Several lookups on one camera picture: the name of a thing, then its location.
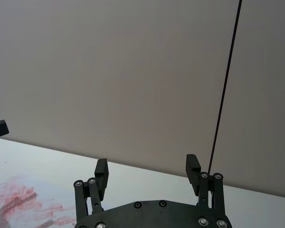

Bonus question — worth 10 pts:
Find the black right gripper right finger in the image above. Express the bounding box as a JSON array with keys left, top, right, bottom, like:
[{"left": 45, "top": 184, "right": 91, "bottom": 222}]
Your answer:
[{"left": 185, "top": 153, "right": 228, "bottom": 216}]

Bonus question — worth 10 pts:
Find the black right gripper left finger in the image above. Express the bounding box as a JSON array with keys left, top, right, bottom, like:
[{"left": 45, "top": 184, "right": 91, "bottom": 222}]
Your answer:
[{"left": 73, "top": 158, "right": 110, "bottom": 221}]

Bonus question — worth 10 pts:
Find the plain pale wall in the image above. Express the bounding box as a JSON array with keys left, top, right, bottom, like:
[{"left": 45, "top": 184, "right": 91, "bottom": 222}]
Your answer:
[{"left": 0, "top": 0, "right": 285, "bottom": 201}]

